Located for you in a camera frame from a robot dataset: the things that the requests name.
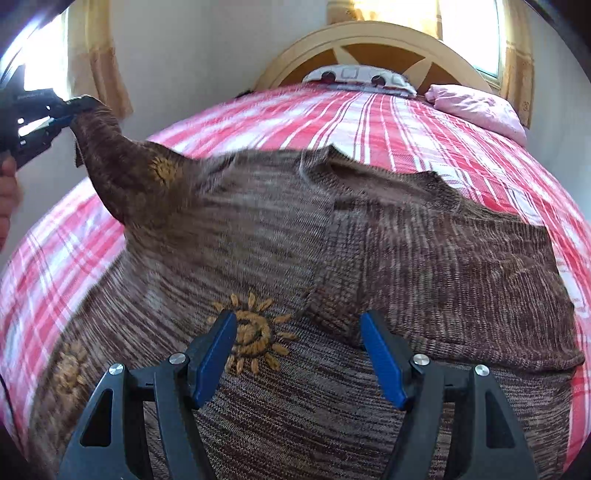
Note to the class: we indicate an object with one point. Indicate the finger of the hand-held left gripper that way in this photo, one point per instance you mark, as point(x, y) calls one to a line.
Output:
point(69, 105)
point(51, 127)

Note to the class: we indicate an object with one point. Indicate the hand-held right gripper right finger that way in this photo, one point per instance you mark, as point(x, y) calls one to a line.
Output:
point(381, 355)

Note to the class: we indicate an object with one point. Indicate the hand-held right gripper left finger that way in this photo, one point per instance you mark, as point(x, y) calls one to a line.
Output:
point(217, 355)

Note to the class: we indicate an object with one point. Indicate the brown knitted sweater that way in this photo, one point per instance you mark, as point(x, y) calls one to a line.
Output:
point(277, 221)

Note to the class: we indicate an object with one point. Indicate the person's left hand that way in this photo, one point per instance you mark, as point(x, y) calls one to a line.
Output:
point(8, 203)

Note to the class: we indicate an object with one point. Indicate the window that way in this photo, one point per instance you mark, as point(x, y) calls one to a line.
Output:
point(475, 32)
point(46, 55)

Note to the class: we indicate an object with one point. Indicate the yellow curtain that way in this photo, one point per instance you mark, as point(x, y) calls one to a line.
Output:
point(383, 16)
point(517, 69)
point(104, 60)

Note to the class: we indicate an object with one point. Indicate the red plaid blanket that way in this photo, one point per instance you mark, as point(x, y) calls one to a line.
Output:
point(369, 120)

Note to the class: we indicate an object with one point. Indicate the pink pillow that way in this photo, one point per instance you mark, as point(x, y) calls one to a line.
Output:
point(480, 110)

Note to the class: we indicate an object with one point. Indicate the white printed pillow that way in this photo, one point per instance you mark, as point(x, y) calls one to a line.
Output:
point(355, 76)

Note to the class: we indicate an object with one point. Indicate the cream wooden headboard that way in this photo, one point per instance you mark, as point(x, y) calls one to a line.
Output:
point(364, 39)

